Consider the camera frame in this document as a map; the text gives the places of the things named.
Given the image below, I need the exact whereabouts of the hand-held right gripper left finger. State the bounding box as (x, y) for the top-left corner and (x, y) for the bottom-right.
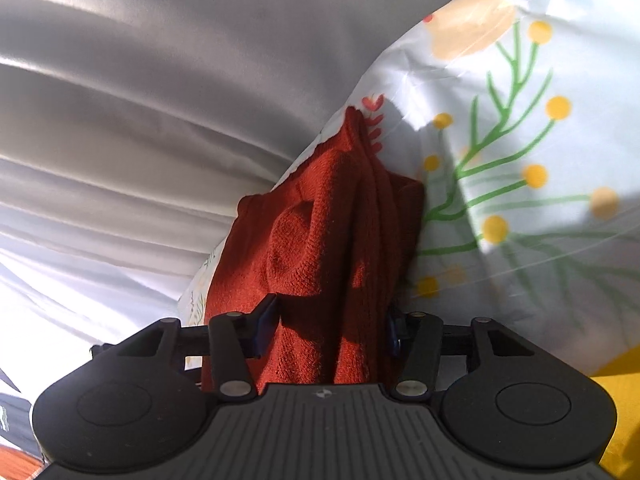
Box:
(117, 294), (279, 402)

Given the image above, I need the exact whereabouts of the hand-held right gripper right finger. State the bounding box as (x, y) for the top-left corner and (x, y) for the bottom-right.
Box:
(385, 305), (527, 402)

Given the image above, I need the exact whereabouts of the rust red knitted garment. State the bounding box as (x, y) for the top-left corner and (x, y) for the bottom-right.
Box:
(202, 106), (426, 397)

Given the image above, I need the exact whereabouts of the floral printed bedsheet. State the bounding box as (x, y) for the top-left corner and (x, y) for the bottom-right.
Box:
(177, 0), (640, 377)

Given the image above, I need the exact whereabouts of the yellow cloth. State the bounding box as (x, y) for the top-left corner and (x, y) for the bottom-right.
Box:
(590, 344), (640, 480)

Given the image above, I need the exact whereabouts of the white draped cloth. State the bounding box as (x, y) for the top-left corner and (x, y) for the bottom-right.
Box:
(0, 0), (497, 368)

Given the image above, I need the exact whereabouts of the dark cloth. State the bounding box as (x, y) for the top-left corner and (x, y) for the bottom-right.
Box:
(0, 366), (34, 448)

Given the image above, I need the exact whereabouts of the orange cloth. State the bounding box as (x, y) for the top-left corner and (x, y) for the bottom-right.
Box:
(0, 446), (47, 480)

